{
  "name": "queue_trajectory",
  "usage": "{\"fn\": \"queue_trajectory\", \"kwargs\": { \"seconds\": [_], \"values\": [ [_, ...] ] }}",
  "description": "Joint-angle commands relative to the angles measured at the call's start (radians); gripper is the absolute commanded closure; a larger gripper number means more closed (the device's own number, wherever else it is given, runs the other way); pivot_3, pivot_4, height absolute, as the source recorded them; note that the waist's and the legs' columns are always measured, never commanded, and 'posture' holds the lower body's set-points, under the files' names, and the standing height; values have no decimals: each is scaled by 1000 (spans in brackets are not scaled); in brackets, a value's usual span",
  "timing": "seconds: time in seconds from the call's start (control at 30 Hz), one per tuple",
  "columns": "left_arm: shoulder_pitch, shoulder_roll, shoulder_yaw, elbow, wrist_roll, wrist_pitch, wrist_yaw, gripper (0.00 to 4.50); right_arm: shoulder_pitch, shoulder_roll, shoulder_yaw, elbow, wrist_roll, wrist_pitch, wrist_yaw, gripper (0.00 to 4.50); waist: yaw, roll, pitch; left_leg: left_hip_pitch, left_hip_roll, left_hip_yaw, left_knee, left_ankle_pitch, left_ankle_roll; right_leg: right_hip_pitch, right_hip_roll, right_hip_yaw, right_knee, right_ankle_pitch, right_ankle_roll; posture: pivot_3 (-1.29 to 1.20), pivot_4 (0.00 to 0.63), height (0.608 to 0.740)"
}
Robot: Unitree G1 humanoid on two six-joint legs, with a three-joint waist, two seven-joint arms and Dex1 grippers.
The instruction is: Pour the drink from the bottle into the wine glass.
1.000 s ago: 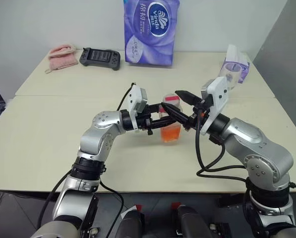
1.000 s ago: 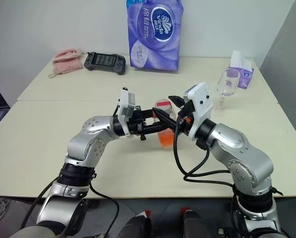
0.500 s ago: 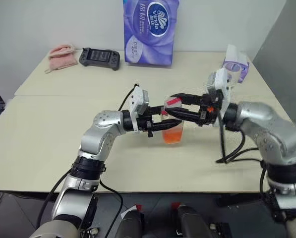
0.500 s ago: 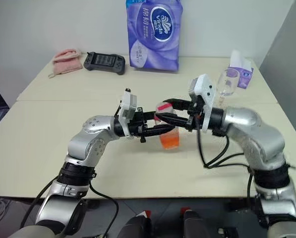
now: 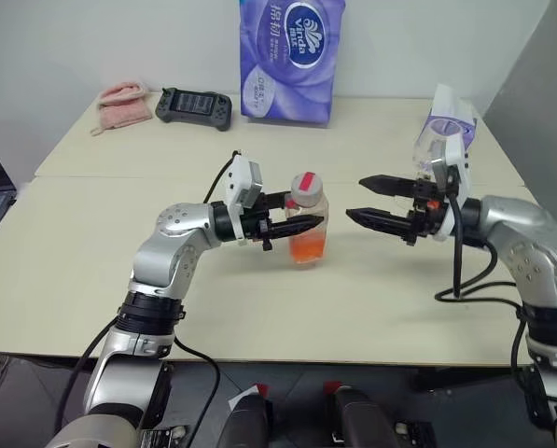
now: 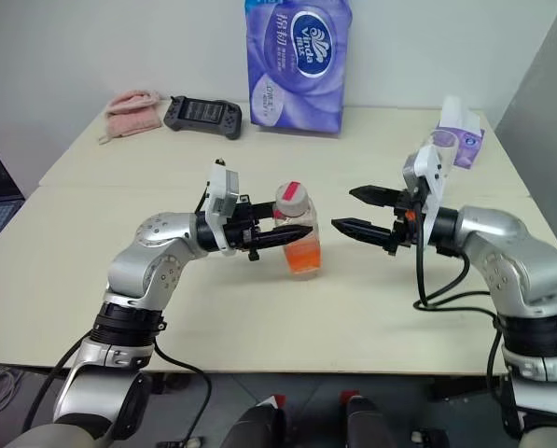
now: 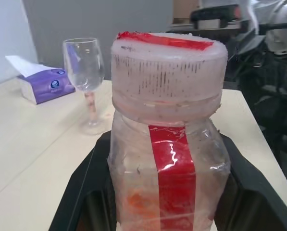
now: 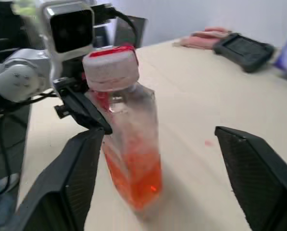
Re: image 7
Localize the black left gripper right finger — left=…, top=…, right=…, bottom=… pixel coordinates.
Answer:
left=212, top=134, right=287, bottom=231

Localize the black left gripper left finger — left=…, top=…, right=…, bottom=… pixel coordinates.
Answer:
left=48, top=130, right=121, bottom=231

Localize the clear bottle with red tape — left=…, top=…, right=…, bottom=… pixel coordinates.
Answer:
left=106, top=30, right=231, bottom=231

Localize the clear wine glass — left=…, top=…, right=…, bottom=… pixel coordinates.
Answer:
left=62, top=37, right=106, bottom=136

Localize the purple tissue pack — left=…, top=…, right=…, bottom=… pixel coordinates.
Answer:
left=4, top=55, right=76, bottom=105

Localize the white safety helmet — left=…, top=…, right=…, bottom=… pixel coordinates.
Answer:
left=253, top=0, right=287, bottom=55

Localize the black and silver machine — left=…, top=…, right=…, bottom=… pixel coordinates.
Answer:
left=190, top=5, right=245, bottom=30

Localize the brown cardboard box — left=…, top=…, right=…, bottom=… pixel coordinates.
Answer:
left=172, top=0, right=202, bottom=24

